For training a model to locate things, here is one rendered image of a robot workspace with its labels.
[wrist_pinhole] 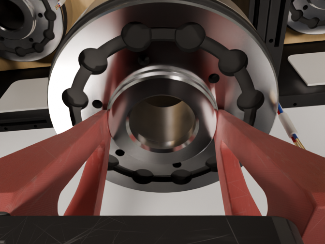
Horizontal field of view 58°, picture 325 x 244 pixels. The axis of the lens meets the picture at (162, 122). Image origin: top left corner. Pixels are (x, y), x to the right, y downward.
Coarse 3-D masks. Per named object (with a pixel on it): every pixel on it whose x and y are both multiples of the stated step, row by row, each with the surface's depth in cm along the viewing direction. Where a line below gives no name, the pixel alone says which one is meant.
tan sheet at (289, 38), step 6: (288, 30) 33; (288, 36) 33; (294, 36) 33; (300, 36) 33; (306, 36) 33; (312, 36) 33; (318, 36) 33; (324, 36) 33; (288, 42) 33; (294, 42) 33; (300, 42) 33
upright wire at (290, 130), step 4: (280, 108) 13; (280, 112) 13; (284, 112) 13; (280, 116) 13; (284, 116) 13; (288, 116) 13; (280, 120) 13; (284, 120) 13; (288, 120) 13; (284, 124) 13; (288, 124) 12; (292, 124) 12; (284, 128) 13; (288, 128) 12; (292, 128) 12; (288, 132) 12; (292, 132) 12; (296, 132) 12; (288, 136) 12; (292, 136) 12; (296, 136) 12; (292, 140) 12; (296, 140) 12; (296, 144) 12; (300, 144) 11; (304, 148) 11
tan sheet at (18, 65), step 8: (8, 0) 30; (72, 0) 30; (80, 0) 30; (88, 0) 30; (16, 8) 31; (72, 8) 31; (80, 8) 31; (72, 24) 32; (48, 56) 34; (0, 64) 35; (8, 64) 35; (16, 64) 35; (24, 64) 35; (32, 64) 35; (40, 64) 35; (48, 64) 35
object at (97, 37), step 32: (128, 0) 10; (160, 0) 10; (192, 0) 10; (96, 32) 11; (128, 32) 11; (160, 32) 11; (192, 32) 11; (224, 32) 11; (64, 64) 12; (96, 64) 12; (128, 64) 11; (160, 64) 11; (192, 64) 11; (224, 64) 12; (256, 64) 11; (64, 96) 13; (96, 96) 12; (224, 96) 12; (256, 96) 13; (64, 128) 13; (256, 128) 13; (128, 160) 15; (192, 160) 14; (160, 192) 16
